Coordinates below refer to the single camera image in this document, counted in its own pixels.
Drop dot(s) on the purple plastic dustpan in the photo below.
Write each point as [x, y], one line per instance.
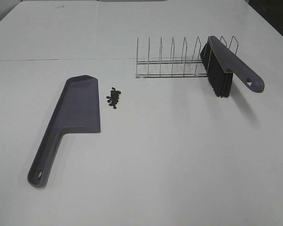
[77, 111]

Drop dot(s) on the chrome wire dish rack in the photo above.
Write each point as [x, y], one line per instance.
[185, 64]

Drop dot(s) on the pile of coffee beans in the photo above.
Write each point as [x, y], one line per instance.
[113, 98]

